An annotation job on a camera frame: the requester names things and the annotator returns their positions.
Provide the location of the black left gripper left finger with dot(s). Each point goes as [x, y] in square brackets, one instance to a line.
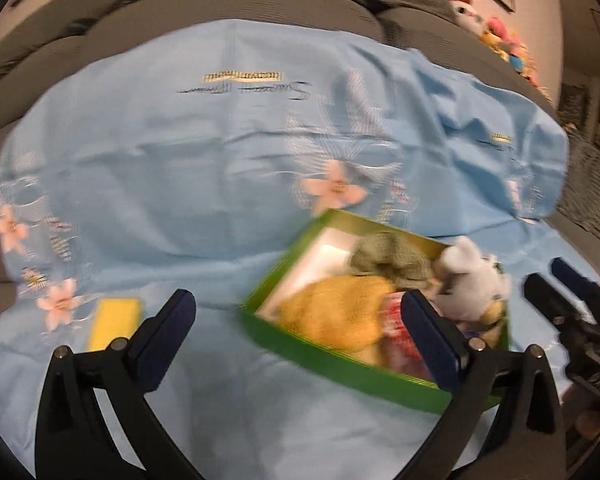
[72, 439]

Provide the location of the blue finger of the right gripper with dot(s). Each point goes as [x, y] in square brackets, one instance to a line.
[586, 290]

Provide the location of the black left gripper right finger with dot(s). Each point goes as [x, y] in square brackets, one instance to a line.
[526, 439]

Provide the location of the light blue plush toy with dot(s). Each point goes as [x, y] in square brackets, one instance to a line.
[473, 290]

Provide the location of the red white knitted pouch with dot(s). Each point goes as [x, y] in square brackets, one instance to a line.
[400, 351]

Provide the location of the yellow fluffy mitt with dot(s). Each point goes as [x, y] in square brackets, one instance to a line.
[340, 314]

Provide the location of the olive green cloth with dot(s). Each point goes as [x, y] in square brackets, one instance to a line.
[392, 257]

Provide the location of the green cardboard box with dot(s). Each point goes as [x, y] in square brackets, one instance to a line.
[404, 390]

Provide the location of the yellow green sponge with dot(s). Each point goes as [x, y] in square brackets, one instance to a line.
[114, 318]

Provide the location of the colourful plush toy pile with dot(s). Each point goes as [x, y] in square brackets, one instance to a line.
[497, 37]

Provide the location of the light blue floral cloth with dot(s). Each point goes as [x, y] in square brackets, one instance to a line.
[194, 161]

